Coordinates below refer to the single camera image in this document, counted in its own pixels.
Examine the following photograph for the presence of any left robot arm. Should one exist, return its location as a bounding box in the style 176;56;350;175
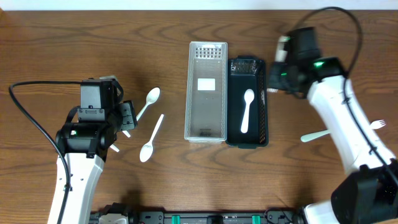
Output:
48;76;137;223

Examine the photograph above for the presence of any left black cable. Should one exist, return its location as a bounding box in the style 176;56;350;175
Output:
7;80;82;224

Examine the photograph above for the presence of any clear plastic basket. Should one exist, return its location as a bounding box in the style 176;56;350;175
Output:
184;41;228;144

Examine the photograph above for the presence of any white fork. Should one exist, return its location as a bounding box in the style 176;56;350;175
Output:
267;88;278;93
370;119;386;129

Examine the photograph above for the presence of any white spoon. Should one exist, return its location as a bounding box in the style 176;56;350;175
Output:
110;144;119;152
240;89;254;134
123;131;131;138
136;87;160;121

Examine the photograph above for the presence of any white sticker label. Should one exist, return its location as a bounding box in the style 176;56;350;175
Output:
197;78;216;91

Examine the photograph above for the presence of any white spoon bowl down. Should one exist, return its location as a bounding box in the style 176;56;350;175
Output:
139;114;164;162

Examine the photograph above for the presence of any pale green fork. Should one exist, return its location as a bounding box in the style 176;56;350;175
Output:
300;130;330;142

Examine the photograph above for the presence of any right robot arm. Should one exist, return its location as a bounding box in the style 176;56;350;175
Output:
269;27;397;223

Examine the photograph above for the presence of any black plastic basket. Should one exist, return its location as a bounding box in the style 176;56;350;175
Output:
226;56;269;149

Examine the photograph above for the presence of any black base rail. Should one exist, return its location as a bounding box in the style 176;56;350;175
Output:
88;203;306;224

